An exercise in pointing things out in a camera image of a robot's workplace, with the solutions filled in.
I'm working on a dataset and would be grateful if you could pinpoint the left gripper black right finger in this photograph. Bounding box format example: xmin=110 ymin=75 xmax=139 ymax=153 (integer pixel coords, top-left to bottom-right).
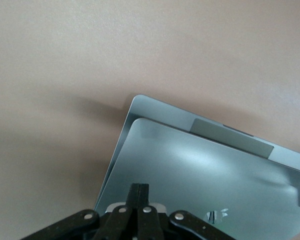
xmin=136 ymin=183 xmax=238 ymax=240

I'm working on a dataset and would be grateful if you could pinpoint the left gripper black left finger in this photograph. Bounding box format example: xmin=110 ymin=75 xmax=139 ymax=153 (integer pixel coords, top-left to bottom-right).
xmin=21 ymin=183 xmax=141 ymax=240

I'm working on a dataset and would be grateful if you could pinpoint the silver grey laptop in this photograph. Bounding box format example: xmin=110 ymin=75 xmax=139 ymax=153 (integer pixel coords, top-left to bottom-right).
xmin=93 ymin=93 xmax=300 ymax=240

